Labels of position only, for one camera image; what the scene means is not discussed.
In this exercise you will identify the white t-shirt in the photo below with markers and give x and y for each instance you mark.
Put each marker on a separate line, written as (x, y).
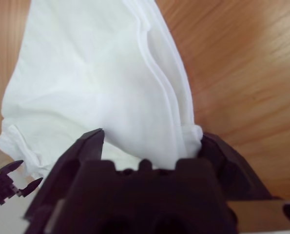
(86, 73)

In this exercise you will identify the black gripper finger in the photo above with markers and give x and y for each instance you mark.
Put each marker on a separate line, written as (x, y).
(235, 175)

